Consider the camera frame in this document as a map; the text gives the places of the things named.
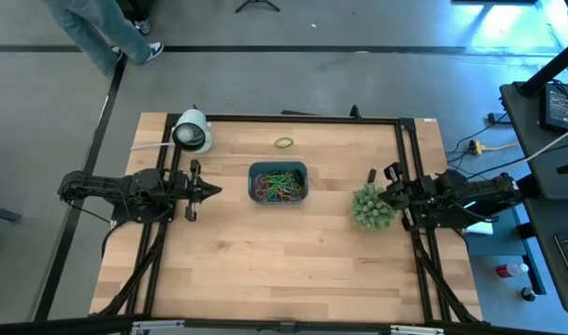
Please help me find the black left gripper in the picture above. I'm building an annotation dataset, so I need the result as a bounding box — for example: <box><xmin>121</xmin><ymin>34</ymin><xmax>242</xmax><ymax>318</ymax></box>
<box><xmin>174</xmin><ymin>159</ymin><xmax>223</xmax><ymax>222</ymax></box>

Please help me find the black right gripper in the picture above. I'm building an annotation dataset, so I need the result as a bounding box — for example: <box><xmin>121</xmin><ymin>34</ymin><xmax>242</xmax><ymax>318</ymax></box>
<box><xmin>379</xmin><ymin>162</ymin><xmax>434</xmax><ymax>233</ymax></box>

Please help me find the teal plastic bin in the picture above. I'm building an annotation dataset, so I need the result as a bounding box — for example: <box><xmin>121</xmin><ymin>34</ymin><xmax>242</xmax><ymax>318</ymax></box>
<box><xmin>247</xmin><ymin>160</ymin><xmax>310</xmax><ymax>205</ymax></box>

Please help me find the green artificial plant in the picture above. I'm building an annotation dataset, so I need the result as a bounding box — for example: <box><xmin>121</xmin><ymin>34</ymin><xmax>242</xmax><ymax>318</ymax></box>
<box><xmin>349</xmin><ymin>182</ymin><xmax>398</xmax><ymax>233</ymax></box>

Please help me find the white paper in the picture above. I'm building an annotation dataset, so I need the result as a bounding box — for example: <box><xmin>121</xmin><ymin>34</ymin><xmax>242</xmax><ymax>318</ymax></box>
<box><xmin>460</xmin><ymin>199</ymin><xmax>494</xmax><ymax>236</ymax></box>

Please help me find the yellow power strip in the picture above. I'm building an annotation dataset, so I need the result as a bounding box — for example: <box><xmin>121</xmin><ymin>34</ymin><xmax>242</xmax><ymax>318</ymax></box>
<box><xmin>467</xmin><ymin>139</ymin><xmax>521</xmax><ymax>156</ymax></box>

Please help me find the red and white bottle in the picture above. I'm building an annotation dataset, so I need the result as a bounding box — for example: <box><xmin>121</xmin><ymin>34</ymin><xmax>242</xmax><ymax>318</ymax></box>
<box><xmin>494</xmin><ymin>261</ymin><xmax>531</xmax><ymax>279</ymax></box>

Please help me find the black desk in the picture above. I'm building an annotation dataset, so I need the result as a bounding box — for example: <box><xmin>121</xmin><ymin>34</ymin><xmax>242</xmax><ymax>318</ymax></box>
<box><xmin>464</xmin><ymin>79</ymin><xmax>568</xmax><ymax>314</ymax></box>

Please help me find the black wheeled cart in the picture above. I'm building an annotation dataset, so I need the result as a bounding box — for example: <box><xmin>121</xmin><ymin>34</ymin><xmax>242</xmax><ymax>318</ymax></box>
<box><xmin>115</xmin><ymin>0</ymin><xmax>154</xmax><ymax>35</ymax></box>

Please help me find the black power adapter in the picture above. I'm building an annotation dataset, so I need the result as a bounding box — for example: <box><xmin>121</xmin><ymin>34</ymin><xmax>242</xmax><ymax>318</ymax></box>
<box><xmin>538</xmin><ymin>83</ymin><xmax>568</xmax><ymax>134</ymax></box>

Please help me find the black tripod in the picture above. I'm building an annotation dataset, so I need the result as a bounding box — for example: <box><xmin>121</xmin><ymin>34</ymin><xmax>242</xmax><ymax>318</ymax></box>
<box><xmin>234</xmin><ymin>0</ymin><xmax>282</xmax><ymax>14</ymax></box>

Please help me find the person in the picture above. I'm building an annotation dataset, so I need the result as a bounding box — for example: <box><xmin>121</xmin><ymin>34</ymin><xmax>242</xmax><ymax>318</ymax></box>
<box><xmin>42</xmin><ymin>0</ymin><xmax>166</xmax><ymax>77</ymax></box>

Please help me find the black diagonal pole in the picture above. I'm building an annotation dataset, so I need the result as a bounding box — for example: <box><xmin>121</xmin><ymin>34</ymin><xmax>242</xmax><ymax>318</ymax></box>
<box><xmin>518</xmin><ymin>35</ymin><xmax>568</xmax><ymax>98</ymax></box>

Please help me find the black furniture foot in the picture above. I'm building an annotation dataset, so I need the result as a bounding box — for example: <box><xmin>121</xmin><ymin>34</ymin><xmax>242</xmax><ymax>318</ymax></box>
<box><xmin>0</xmin><ymin>202</ymin><xmax>23</xmax><ymax>224</ymax></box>

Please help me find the white lamp cable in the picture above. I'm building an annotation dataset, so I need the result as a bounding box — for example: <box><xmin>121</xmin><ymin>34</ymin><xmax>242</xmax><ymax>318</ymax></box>
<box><xmin>130</xmin><ymin>141</ymin><xmax>177</xmax><ymax>152</ymax></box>

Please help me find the silver metal bracket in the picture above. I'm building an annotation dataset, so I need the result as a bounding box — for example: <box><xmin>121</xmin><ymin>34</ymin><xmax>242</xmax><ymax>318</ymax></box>
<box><xmin>389</xmin><ymin>325</ymin><xmax>447</xmax><ymax>335</ymax></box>
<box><xmin>131</xmin><ymin>319</ymin><xmax>186</xmax><ymax>334</ymax></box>

